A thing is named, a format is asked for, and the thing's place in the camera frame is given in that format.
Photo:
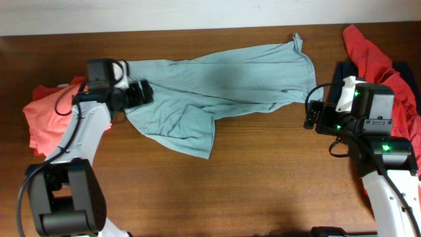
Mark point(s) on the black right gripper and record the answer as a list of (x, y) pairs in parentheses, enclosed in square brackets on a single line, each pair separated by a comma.
[(325, 114)]

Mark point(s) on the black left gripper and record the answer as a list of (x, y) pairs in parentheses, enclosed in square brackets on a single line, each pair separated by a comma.
[(136, 97)]

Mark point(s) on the light blue t-shirt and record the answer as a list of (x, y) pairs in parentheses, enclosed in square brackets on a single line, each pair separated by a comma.
[(190, 95)]

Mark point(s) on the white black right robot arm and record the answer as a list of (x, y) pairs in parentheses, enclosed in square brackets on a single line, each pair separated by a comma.
[(386, 164)]

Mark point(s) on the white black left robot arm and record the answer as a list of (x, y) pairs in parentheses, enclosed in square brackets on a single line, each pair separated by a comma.
[(64, 193)]

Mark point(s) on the red crumpled garment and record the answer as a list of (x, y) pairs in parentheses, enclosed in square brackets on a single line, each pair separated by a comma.
[(376, 67)]

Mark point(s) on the folded coral pink shirt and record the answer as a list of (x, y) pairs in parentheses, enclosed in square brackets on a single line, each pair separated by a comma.
[(48, 116)]

